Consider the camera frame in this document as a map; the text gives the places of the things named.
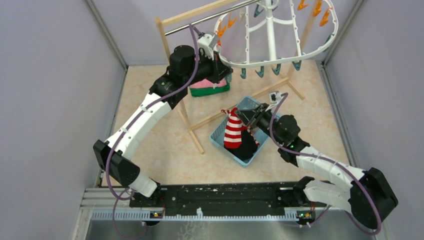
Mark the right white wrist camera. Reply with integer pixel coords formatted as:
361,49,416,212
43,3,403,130
269,91,289,105

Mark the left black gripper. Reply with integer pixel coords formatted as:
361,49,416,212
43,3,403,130
183,47,232,86

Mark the black sock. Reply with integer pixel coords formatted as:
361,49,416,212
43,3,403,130
224,130,259,162

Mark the red white striped sock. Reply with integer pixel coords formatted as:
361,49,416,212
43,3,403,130
248,129,260,146

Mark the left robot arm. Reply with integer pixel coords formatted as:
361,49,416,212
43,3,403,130
93,45,233,207

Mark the pink folded cloth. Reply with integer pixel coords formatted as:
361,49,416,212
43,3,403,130
190,78,228,89

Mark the wooden clothes rack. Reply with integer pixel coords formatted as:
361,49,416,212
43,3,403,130
155,0,322,156

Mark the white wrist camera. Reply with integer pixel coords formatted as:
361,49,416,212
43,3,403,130
197,31,221,60
269,91,289,105

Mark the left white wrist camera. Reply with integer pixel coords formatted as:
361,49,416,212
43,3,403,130
197,31,221,60

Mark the white round clip hanger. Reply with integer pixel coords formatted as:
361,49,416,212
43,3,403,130
211,0,339,69

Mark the aluminium frame rail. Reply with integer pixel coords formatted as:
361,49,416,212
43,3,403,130
81,182,330,225

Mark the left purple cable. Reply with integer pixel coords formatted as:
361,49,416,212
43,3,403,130
105,24,203,240

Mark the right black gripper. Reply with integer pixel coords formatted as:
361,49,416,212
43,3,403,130
234,102,284,145

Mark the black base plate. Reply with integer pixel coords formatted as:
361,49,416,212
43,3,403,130
129,181,323,217

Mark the metal hanging rod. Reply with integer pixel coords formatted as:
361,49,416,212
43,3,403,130
160,0,259,36

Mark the blue plastic basket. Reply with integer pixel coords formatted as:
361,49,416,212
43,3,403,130
209,96,269,167

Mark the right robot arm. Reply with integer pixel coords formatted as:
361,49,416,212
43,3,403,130
235,103,399,232

